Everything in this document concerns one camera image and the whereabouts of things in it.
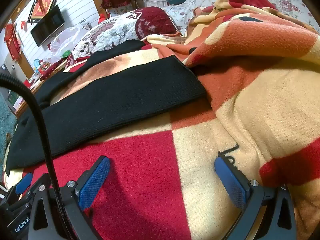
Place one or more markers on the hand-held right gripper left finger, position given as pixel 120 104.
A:
pixel 93 181

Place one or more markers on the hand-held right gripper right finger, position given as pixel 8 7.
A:
pixel 232 183

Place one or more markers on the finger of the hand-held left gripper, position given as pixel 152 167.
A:
pixel 23 183

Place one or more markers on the black pants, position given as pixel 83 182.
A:
pixel 112 100

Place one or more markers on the red orange checked blanket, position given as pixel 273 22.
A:
pixel 212 142

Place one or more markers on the dark red cloth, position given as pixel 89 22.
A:
pixel 53 67

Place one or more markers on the white plastic bag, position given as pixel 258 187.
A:
pixel 65 37

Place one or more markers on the maroon white patterned pillow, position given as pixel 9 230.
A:
pixel 112 32

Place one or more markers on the red cloth covered chair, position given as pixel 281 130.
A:
pixel 112 0

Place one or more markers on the floral bedsheet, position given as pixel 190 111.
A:
pixel 287 2

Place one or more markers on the red hanging wall ornament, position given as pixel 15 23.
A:
pixel 12 42

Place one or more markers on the black wall television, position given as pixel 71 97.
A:
pixel 47 27

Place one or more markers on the red square wall decoration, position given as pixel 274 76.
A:
pixel 42 5

